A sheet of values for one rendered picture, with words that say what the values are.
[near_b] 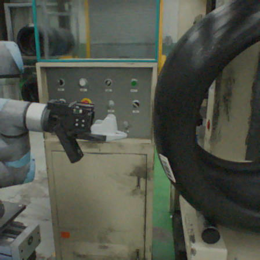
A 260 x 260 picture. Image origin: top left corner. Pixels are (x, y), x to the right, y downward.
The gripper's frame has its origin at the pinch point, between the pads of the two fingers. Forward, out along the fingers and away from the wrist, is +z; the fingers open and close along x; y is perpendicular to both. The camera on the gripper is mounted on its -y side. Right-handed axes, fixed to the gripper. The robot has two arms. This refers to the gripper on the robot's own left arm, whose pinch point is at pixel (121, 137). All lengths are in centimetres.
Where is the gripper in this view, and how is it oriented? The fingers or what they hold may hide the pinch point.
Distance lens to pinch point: 72.0
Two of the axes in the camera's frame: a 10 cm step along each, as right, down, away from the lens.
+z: 9.9, 1.5, -0.6
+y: 1.2, -9.4, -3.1
